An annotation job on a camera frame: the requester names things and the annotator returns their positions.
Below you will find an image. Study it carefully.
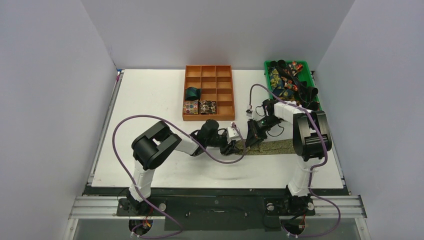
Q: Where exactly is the olive floral patterned tie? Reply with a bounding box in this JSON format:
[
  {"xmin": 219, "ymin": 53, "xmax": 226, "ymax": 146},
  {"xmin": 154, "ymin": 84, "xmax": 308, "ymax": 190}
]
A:
[{"xmin": 246, "ymin": 139, "xmax": 296, "ymax": 156}]

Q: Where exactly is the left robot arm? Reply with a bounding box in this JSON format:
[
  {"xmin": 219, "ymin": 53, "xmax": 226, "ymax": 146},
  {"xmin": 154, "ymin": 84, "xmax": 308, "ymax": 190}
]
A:
[{"xmin": 126, "ymin": 119, "xmax": 245, "ymax": 215}]

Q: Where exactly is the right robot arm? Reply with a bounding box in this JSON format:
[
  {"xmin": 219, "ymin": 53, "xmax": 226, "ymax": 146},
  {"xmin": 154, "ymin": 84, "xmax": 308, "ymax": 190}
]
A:
[{"xmin": 245, "ymin": 99, "xmax": 332, "ymax": 216}]

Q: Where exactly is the pile of patterned ties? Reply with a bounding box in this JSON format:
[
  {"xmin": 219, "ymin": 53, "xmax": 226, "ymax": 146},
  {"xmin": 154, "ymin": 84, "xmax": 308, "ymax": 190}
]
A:
[{"xmin": 267, "ymin": 60, "xmax": 322, "ymax": 112}]

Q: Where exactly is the rolled black floral tie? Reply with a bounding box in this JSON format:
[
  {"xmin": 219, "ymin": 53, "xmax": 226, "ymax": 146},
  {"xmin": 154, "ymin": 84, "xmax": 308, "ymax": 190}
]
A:
[{"xmin": 199, "ymin": 100, "xmax": 217, "ymax": 115}]

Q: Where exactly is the rolled dotted colourful tie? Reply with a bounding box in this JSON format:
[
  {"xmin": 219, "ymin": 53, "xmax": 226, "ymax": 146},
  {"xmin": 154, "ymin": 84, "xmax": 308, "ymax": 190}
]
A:
[{"xmin": 183, "ymin": 100, "xmax": 199, "ymax": 115}]

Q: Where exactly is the orange compartment tray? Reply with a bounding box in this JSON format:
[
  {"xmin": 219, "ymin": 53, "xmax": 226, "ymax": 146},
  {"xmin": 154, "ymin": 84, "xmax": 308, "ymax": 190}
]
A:
[{"xmin": 182, "ymin": 65, "xmax": 236, "ymax": 121}]

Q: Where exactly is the rolled dark green tie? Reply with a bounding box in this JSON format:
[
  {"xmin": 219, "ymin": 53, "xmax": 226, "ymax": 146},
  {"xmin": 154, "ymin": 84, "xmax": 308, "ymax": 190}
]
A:
[{"xmin": 184, "ymin": 86, "xmax": 202, "ymax": 101}]

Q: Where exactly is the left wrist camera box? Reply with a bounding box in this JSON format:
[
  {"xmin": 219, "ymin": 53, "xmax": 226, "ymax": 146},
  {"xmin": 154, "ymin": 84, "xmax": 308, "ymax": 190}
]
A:
[{"xmin": 226, "ymin": 122, "xmax": 243, "ymax": 143}]

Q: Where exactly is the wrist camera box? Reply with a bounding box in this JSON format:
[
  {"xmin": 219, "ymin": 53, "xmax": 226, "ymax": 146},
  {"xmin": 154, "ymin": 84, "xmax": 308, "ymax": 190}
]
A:
[
  {"xmin": 226, "ymin": 122, "xmax": 243, "ymax": 143},
  {"xmin": 245, "ymin": 107, "xmax": 253, "ymax": 118}
]

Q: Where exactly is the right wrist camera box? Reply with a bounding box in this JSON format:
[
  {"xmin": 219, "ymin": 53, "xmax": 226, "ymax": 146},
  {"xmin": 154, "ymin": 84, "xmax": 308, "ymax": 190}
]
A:
[{"xmin": 245, "ymin": 107, "xmax": 253, "ymax": 118}]

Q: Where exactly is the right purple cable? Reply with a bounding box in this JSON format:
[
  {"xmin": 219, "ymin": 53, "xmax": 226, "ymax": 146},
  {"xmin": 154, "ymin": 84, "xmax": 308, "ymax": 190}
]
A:
[{"xmin": 248, "ymin": 83, "xmax": 342, "ymax": 239}]

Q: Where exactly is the purple cable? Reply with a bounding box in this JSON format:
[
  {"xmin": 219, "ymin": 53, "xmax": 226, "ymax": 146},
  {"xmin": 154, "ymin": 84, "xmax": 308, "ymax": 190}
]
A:
[
  {"xmin": 111, "ymin": 114, "xmax": 248, "ymax": 239},
  {"xmin": 248, "ymin": 83, "xmax": 342, "ymax": 239}
]

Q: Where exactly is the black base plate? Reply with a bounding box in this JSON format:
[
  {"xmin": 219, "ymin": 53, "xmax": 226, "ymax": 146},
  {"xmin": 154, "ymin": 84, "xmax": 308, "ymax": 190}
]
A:
[{"xmin": 70, "ymin": 188, "xmax": 350, "ymax": 231}]

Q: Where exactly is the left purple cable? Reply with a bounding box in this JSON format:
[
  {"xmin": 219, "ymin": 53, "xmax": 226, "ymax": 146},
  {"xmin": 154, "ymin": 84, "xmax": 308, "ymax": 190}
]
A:
[{"xmin": 111, "ymin": 114, "xmax": 248, "ymax": 239}]

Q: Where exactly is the aluminium frame rail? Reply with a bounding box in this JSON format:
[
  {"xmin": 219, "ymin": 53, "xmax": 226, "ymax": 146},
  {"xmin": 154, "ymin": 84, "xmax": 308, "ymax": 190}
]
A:
[{"xmin": 63, "ymin": 188, "xmax": 371, "ymax": 240}]

